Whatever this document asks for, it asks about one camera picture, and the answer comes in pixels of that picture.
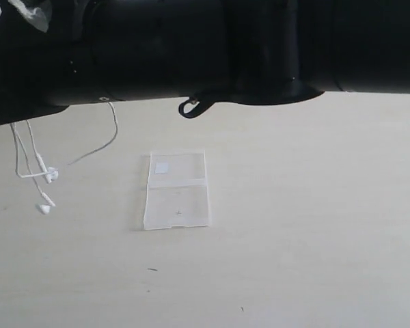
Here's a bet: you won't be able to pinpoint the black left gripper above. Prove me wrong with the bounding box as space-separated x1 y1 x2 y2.
0 0 90 129

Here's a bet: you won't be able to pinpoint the white wired earphones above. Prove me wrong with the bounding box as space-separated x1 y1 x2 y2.
9 101 119 215

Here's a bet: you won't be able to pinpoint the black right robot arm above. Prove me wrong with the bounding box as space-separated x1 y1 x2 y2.
45 1 410 118

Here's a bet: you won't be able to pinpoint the clear plastic storage case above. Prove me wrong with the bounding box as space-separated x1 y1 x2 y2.
142 148 212 230

